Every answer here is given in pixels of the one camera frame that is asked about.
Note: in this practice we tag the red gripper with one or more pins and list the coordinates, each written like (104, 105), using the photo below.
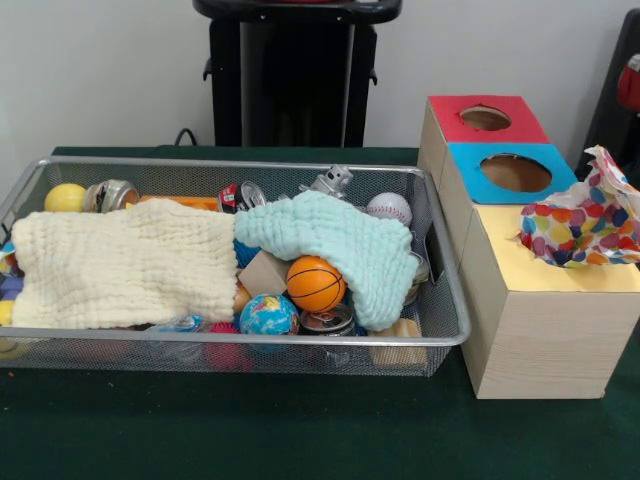
(630, 82)

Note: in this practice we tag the multicoloured patterned cloth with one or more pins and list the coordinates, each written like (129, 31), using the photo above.
(580, 225)

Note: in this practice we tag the wooden box with three holes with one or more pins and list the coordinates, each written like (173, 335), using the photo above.
(540, 330)

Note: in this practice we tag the shallow clear mesh bin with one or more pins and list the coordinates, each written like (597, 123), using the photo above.
(200, 355)

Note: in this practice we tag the white baseball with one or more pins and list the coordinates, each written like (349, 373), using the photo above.
(390, 208)

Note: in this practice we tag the grey toy robot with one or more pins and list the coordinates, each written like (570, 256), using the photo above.
(330, 182)

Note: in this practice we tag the mint waffle cloth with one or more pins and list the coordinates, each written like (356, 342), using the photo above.
(350, 240)

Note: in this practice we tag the orange toy basketball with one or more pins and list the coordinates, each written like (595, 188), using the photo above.
(316, 285)

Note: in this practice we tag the flattened silver can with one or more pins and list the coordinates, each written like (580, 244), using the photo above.
(328, 322)

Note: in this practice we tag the plain wooden block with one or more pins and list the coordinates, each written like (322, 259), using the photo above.
(262, 275)

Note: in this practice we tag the blue globe ball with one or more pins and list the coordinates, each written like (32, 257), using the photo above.
(268, 316)

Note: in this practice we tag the crushed silver drink can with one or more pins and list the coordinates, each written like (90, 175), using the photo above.
(112, 196)

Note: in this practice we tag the cream waffle cloth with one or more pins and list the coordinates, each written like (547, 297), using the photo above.
(110, 265)

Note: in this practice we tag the yellow ball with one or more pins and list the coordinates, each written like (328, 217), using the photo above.
(65, 198)

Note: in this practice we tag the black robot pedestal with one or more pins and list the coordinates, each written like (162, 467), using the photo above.
(290, 80)

